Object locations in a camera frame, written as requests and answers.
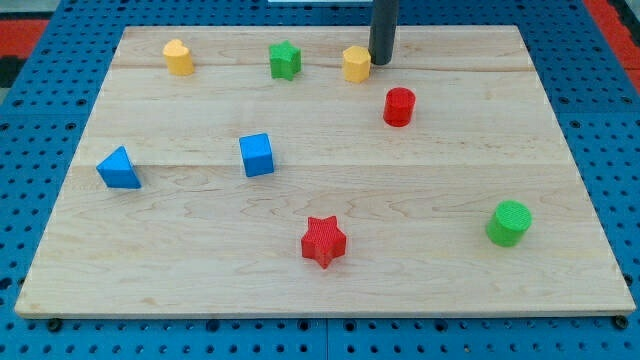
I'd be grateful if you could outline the red star block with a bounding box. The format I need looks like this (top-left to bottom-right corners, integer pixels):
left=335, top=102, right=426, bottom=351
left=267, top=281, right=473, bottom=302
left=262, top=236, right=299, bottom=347
left=301, top=216, right=347, bottom=269

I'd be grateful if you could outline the green star block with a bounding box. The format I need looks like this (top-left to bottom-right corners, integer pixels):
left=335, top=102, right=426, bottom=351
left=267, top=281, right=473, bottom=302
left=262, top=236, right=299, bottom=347
left=269, top=40, right=301, bottom=81

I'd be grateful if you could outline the light wooden board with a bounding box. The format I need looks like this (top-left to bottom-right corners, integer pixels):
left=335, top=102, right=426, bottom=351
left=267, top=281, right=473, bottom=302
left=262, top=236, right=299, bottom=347
left=15, top=25, right=636, bottom=319

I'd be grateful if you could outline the blue cube block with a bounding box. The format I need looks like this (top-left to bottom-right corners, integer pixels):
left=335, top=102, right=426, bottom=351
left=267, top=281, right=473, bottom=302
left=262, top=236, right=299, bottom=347
left=239, top=133, right=274, bottom=177

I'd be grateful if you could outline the red cylinder block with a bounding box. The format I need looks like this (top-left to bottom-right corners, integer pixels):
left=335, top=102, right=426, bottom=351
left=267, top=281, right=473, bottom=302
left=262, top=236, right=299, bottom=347
left=383, top=87, right=416, bottom=127

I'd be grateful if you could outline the yellow hexagon block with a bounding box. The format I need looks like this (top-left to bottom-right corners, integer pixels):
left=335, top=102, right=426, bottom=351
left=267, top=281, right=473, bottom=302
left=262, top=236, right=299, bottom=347
left=342, top=46, right=371, bottom=83

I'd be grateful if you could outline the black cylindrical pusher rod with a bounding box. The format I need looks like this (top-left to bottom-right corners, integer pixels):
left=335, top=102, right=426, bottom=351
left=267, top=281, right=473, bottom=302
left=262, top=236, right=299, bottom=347
left=368, top=0, right=399, bottom=66

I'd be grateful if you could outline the yellow heart block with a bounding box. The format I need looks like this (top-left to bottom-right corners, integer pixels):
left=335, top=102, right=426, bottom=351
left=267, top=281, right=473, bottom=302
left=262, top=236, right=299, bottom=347
left=162, top=39, right=195, bottom=76

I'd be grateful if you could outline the green cylinder block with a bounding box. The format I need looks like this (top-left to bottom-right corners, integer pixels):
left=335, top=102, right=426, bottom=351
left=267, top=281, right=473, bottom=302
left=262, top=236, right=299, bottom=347
left=485, top=200, right=532, bottom=247

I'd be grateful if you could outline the blue triangle block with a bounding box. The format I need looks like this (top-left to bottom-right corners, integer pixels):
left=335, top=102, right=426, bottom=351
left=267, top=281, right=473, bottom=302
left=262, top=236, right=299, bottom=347
left=96, top=146, right=142, bottom=189

